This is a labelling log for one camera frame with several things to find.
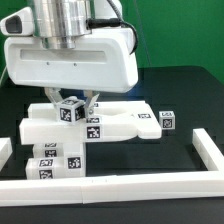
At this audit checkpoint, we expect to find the white cable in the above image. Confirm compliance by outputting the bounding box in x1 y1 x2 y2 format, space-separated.
0 64 8 84

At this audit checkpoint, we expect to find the white block at left edge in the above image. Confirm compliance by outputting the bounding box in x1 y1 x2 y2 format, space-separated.
0 138 12 171

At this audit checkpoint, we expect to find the white L-shaped fence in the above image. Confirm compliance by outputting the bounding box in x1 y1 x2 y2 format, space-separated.
0 128 224 207

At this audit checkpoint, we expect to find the white tagged cube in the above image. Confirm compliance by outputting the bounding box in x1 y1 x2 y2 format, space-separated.
159 111 175 130
58 97 85 124

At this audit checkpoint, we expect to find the white chair back frame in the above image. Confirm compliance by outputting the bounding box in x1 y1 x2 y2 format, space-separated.
19 101 162 145

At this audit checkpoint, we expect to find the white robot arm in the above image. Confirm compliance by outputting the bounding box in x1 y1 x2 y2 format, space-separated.
0 0 138 115

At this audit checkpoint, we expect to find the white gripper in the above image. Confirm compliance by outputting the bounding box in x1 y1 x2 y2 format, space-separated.
0 6 138 115

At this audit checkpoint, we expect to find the white chair seat block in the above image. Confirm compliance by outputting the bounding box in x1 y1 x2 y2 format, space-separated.
63 143 86 178

